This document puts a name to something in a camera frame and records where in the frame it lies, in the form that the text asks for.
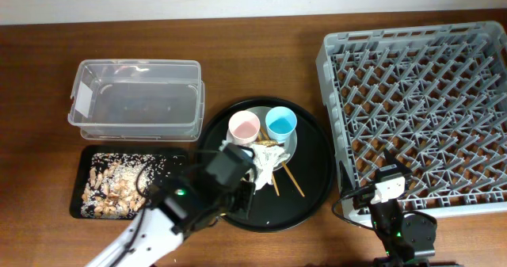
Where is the white napkin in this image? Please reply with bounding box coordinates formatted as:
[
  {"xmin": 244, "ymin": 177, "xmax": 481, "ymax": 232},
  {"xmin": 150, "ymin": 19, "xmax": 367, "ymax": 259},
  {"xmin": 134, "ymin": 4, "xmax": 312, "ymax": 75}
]
[{"xmin": 241, "ymin": 143, "xmax": 291, "ymax": 190}]

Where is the gold foil wrapper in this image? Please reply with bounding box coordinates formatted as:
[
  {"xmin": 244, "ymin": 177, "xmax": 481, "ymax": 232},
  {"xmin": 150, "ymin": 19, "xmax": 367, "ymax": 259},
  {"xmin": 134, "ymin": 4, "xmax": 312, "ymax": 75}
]
[{"xmin": 255, "ymin": 140, "xmax": 279, "ymax": 147}]

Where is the food scraps and rice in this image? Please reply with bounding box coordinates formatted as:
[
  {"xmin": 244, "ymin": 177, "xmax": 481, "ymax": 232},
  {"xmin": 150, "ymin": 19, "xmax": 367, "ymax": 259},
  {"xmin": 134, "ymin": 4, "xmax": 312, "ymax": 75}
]
[{"xmin": 79, "ymin": 153, "xmax": 166, "ymax": 219}]

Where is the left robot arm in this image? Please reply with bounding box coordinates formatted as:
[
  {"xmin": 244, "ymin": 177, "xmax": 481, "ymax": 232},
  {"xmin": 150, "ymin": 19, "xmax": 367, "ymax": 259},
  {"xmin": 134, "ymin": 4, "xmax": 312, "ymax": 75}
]
[{"xmin": 88, "ymin": 170, "xmax": 257, "ymax": 266}]

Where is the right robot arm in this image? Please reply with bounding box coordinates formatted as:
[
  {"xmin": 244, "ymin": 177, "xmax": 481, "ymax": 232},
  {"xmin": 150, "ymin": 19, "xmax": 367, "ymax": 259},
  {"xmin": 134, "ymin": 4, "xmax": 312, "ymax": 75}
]
[{"xmin": 367, "ymin": 150, "xmax": 437, "ymax": 266}]

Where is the grey dishwasher rack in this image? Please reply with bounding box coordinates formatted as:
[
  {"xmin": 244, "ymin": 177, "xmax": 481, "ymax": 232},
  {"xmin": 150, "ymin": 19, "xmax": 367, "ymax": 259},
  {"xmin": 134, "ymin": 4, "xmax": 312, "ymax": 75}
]
[{"xmin": 316, "ymin": 21, "xmax": 506, "ymax": 217}]

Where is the round black tray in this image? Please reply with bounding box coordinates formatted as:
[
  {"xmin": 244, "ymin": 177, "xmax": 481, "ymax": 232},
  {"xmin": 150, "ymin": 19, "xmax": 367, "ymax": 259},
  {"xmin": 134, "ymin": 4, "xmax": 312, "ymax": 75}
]
[{"xmin": 198, "ymin": 97, "xmax": 336, "ymax": 232}]

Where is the pink cup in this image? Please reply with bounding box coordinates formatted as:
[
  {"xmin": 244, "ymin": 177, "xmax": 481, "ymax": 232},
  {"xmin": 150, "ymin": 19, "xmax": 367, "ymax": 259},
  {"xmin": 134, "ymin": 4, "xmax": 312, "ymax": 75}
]
[{"xmin": 228, "ymin": 110, "xmax": 261, "ymax": 145}]

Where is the grey round plate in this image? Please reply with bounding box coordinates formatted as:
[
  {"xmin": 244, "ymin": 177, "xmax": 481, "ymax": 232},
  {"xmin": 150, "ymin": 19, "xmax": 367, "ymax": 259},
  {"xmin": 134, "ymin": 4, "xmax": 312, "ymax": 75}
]
[{"xmin": 225, "ymin": 106, "xmax": 297, "ymax": 171}]

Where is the blue cup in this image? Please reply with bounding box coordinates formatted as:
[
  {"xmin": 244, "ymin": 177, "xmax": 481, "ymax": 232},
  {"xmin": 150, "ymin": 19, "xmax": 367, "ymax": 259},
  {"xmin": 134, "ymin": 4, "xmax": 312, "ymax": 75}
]
[{"xmin": 265, "ymin": 106, "xmax": 297, "ymax": 143}]

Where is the black rectangular tray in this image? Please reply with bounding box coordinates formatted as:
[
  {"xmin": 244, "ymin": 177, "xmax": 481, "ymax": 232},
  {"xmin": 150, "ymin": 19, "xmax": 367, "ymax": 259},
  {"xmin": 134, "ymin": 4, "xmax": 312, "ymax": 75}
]
[{"xmin": 69, "ymin": 145, "xmax": 187, "ymax": 219}]

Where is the clear plastic bin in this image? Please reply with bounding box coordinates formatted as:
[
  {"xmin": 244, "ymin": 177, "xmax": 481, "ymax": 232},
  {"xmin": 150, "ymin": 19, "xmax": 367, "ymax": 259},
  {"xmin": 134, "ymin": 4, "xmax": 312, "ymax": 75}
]
[{"xmin": 67, "ymin": 59, "xmax": 205, "ymax": 142}]

